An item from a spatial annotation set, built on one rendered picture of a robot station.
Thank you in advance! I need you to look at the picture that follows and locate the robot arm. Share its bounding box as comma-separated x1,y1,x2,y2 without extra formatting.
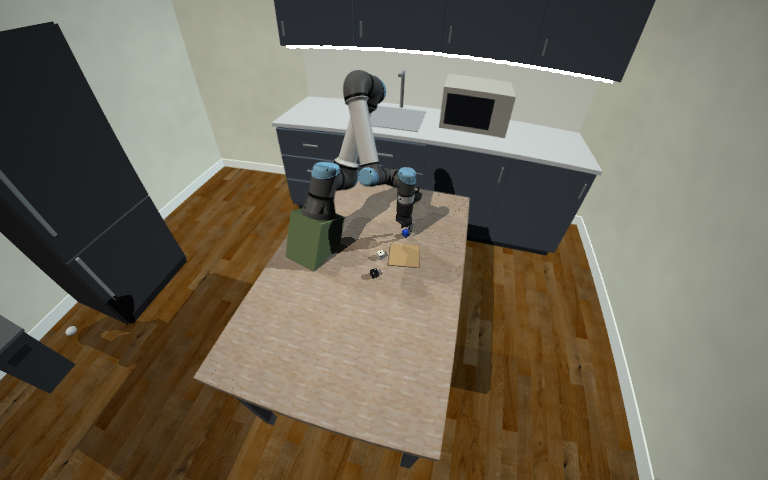
302,70,416,220

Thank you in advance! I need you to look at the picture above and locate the tan flat mat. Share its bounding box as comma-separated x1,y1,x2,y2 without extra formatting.
388,243,420,268

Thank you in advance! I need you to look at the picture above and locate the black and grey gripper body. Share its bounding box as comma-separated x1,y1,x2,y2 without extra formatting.
396,187,422,227

